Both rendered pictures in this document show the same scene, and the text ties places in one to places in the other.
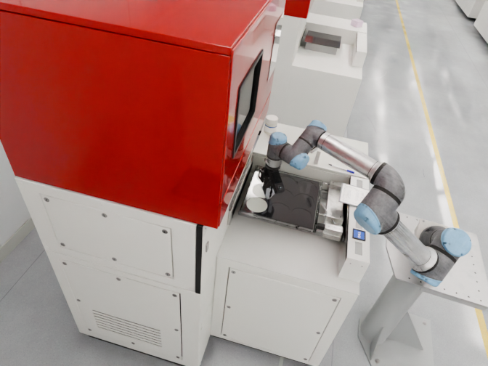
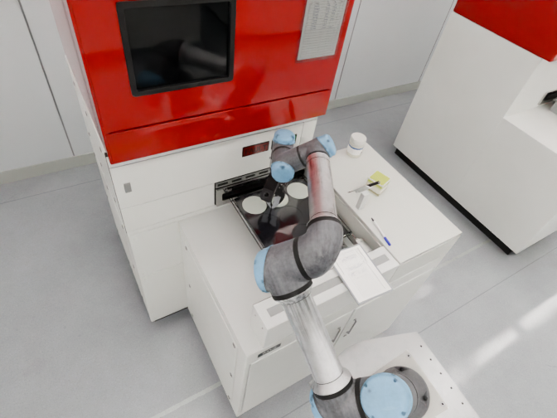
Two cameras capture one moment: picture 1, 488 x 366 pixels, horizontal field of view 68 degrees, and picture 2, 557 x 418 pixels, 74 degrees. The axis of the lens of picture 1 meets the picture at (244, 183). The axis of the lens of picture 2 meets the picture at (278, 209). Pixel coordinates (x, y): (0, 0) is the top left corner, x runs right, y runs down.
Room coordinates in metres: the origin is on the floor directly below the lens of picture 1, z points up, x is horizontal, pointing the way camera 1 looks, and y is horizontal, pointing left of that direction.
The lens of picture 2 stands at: (0.55, -0.86, 2.02)
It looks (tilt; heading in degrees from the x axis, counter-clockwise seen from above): 47 degrees down; 43
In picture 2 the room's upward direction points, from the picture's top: 11 degrees clockwise
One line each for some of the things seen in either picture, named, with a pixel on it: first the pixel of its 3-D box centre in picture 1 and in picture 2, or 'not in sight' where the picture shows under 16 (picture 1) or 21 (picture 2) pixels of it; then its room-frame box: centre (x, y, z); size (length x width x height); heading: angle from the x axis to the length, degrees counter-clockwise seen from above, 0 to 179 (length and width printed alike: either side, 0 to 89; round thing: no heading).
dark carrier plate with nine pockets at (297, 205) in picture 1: (282, 195); (289, 215); (1.34, -0.20, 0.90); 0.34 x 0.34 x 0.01; 81
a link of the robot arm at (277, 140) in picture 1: (277, 146); (283, 146); (1.31, -0.12, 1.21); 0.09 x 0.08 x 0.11; 49
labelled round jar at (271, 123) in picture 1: (271, 125); (355, 145); (1.80, -0.11, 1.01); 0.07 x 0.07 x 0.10
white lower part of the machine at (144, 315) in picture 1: (165, 255); (196, 213); (1.24, 0.39, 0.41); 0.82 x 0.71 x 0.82; 171
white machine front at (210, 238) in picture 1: (230, 192); (224, 170); (1.18, 0.05, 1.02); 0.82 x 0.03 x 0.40; 171
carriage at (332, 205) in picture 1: (333, 210); not in sight; (1.31, -0.46, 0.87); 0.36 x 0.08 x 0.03; 171
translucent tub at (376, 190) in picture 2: not in sight; (377, 183); (1.70, -0.33, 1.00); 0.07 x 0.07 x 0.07; 9
